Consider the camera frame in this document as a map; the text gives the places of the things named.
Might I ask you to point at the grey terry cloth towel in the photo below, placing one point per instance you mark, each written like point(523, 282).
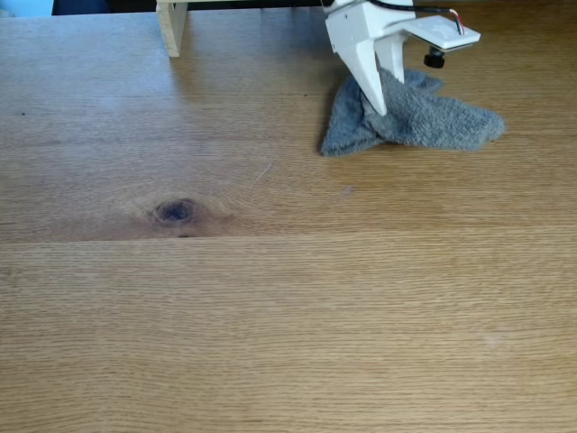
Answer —
point(414, 122)

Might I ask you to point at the light wooden stand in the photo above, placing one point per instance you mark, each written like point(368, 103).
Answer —
point(171, 27)

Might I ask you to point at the dark blue object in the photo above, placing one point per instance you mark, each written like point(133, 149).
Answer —
point(81, 6)

